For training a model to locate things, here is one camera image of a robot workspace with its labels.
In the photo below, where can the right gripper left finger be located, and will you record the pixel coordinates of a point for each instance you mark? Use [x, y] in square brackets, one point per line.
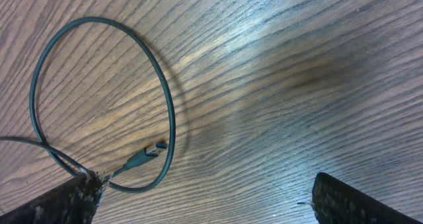
[74, 202]

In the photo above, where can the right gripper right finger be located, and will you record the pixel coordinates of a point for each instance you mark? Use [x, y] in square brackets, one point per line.
[335, 202]

